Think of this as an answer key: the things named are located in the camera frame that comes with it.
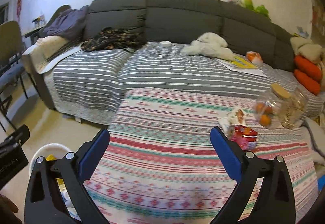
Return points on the yellow snack wrapper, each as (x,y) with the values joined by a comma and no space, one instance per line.
(59,180)

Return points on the crushed red soda can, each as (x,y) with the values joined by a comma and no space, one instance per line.
(244,136)

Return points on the white snack packet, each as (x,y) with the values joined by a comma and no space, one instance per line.
(236,117)

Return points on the person's hand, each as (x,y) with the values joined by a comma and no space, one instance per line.
(8,210)

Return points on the grey folding chair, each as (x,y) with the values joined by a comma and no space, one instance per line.
(12,48)

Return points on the clear jar with oranges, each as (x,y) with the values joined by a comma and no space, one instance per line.
(268,106)

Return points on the grey striped sofa cover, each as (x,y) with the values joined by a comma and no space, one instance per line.
(92,85)

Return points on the clear jar with oats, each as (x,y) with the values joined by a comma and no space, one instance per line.
(293,109)

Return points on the cream quilted blanket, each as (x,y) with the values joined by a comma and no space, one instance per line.
(47,52)

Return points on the patterned red green tablecloth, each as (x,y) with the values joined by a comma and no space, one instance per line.
(160,166)

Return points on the dark side table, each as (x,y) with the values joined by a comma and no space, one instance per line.
(33,34)

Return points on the orange carrot plush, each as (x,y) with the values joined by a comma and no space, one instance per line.
(310,75)

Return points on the yellow white booklet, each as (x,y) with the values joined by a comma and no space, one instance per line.
(241,65)

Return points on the purple jacket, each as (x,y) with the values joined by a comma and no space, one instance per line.
(69,24)

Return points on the orange snack bag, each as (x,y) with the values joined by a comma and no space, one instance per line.
(254,58)

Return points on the dark floral cloth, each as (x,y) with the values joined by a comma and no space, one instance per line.
(110,39)

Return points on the beige plush cushion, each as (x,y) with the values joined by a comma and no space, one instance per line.
(307,49)

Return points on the small white box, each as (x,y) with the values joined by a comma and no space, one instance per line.
(165,44)

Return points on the green plush toy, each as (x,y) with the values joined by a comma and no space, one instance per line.
(257,9)

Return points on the dark grey sofa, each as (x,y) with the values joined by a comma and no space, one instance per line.
(181,22)

